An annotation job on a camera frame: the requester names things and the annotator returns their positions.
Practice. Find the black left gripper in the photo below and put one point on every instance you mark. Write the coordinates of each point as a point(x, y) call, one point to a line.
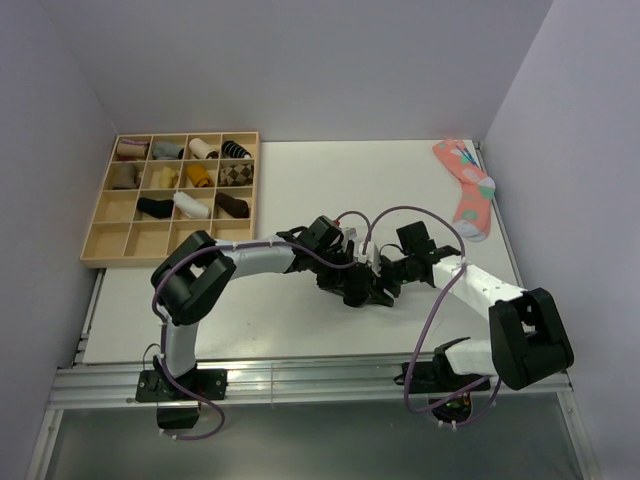
point(342, 255)

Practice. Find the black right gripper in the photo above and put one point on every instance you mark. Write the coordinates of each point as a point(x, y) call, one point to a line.
point(395, 291)

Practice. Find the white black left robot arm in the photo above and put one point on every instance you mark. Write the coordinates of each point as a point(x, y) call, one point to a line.
point(191, 280)

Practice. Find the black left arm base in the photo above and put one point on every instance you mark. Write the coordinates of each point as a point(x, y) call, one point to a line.
point(178, 410)

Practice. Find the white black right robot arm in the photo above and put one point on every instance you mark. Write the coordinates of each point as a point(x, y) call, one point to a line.
point(527, 340)

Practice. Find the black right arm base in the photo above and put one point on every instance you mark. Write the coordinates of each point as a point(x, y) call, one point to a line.
point(429, 377)

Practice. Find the pink patterned sock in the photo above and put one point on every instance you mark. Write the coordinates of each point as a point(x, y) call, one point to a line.
point(472, 219)

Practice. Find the dark brown rolled sock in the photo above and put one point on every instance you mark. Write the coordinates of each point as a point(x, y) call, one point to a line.
point(234, 207)

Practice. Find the brown checkered rolled sock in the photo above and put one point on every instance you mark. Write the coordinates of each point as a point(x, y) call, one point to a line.
point(236, 175)

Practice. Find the white rolled sock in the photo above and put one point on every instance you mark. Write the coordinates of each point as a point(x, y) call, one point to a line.
point(189, 206)

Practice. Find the black white striped sock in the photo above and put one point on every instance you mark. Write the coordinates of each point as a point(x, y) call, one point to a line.
point(232, 149)

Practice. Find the mustard yellow rolled sock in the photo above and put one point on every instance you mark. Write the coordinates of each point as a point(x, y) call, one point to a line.
point(199, 176)

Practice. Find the cream rolled sock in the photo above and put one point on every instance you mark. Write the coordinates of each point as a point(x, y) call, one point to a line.
point(202, 150)

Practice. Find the black rolled sock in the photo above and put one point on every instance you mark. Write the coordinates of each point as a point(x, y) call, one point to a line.
point(159, 209)

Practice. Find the pale yellow rolled sock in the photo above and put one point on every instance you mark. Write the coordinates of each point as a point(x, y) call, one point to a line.
point(167, 178)

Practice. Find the wooden compartment tray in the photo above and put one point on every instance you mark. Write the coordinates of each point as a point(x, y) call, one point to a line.
point(121, 236)

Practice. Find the grey rolled sock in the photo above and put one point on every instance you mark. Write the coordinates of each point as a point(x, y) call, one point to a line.
point(162, 150)

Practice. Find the taupe rolled sock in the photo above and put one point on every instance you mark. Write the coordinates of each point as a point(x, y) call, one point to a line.
point(125, 177)

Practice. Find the beige purple rolled sock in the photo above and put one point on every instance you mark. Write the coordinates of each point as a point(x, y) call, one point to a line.
point(132, 148)

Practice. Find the aluminium frame rail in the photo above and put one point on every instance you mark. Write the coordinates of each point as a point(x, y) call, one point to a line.
point(278, 337)

